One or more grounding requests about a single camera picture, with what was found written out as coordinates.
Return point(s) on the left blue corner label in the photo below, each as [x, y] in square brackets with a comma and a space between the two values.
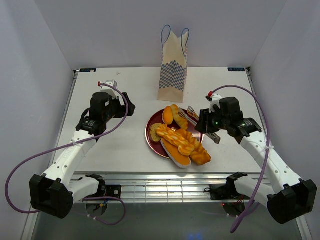
[87, 70]

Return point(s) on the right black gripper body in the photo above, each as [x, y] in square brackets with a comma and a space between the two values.
[215, 120]

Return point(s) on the golden braided loaf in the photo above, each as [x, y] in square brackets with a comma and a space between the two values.
[200, 155]

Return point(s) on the metal serving tongs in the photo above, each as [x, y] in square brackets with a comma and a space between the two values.
[193, 118]

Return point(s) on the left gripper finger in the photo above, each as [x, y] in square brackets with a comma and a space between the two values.
[125, 97]
[129, 109]

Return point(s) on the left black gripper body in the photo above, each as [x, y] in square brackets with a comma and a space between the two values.
[116, 109]

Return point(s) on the orange iced twisted pastry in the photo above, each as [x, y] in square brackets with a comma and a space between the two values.
[177, 140]

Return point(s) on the orange oval bun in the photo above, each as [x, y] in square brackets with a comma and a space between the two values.
[167, 116]

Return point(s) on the orange flat white-edged bread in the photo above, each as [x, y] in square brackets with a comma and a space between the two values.
[180, 160]

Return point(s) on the blue checkered paper bag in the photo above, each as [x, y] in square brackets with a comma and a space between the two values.
[174, 66]

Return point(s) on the beige ridged long bread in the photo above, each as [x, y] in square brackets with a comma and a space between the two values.
[181, 121]

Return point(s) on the blue corner label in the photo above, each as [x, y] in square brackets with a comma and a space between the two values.
[236, 69]
[87, 70]

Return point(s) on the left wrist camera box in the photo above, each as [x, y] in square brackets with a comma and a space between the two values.
[108, 87]

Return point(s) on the right blue corner label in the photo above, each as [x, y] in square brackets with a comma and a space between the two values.
[236, 69]

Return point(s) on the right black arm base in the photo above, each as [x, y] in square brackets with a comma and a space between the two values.
[222, 192]

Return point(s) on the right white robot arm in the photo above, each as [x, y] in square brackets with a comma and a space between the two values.
[288, 196]

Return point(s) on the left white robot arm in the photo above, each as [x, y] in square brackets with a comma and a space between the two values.
[54, 192]

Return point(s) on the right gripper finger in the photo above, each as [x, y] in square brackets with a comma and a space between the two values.
[203, 122]
[215, 130]

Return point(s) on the dark red round plate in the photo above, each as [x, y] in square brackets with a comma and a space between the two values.
[156, 147]

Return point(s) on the brown sliced bread piece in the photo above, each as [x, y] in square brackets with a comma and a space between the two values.
[153, 132]

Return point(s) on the aluminium rail frame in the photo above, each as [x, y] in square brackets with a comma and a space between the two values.
[124, 157]

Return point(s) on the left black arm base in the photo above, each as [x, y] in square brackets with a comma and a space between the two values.
[113, 191]

